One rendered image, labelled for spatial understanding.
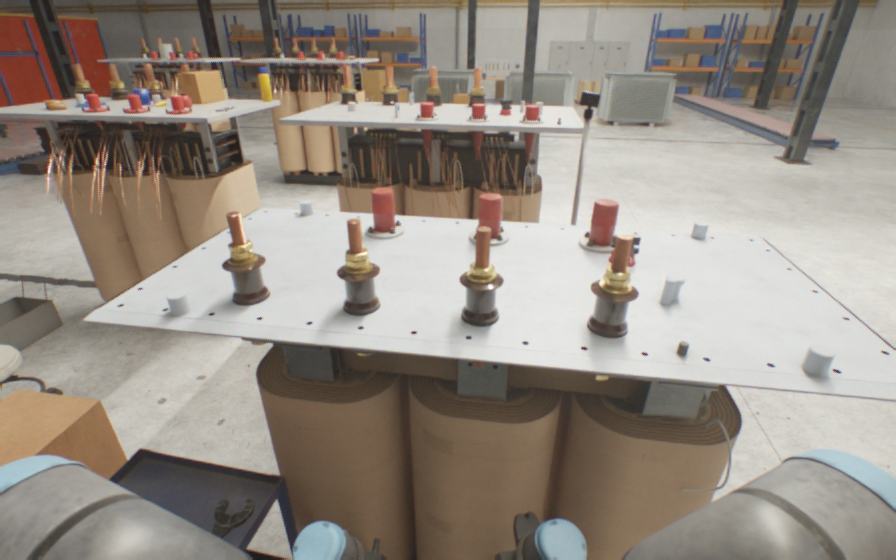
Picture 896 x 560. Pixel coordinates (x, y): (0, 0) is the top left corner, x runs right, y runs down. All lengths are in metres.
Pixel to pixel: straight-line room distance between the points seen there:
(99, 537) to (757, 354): 1.02
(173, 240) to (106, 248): 0.50
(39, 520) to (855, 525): 0.65
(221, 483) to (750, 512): 1.22
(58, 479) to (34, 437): 1.22
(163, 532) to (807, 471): 0.56
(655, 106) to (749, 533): 12.99
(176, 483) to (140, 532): 1.00
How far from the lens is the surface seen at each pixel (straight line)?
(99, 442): 1.84
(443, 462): 1.30
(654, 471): 1.30
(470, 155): 2.72
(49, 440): 1.73
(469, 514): 1.45
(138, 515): 0.49
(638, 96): 13.20
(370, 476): 1.45
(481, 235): 0.91
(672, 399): 1.20
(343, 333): 0.98
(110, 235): 3.90
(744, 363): 1.04
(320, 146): 6.95
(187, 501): 1.43
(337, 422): 1.29
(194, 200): 3.29
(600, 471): 1.32
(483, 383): 1.14
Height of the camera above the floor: 1.90
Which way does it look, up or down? 27 degrees down
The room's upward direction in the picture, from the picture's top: straight up
